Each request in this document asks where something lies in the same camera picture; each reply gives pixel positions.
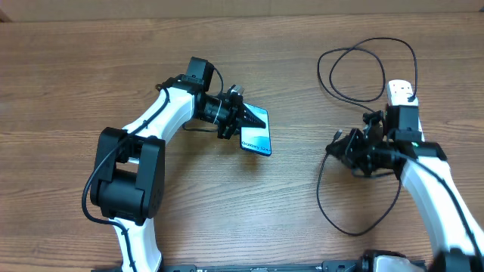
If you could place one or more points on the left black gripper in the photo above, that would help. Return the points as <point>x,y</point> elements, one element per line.
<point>237,117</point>

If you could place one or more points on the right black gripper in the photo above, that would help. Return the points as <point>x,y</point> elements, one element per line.
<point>345,150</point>

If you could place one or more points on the Samsung Galaxy smartphone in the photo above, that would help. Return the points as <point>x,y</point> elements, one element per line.
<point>256,140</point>

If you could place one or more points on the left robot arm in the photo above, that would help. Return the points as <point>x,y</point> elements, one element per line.
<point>125,188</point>

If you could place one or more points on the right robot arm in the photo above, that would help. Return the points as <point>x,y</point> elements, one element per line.
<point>392,140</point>

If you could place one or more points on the white power strip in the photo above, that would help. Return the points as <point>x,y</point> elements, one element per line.
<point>401,95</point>

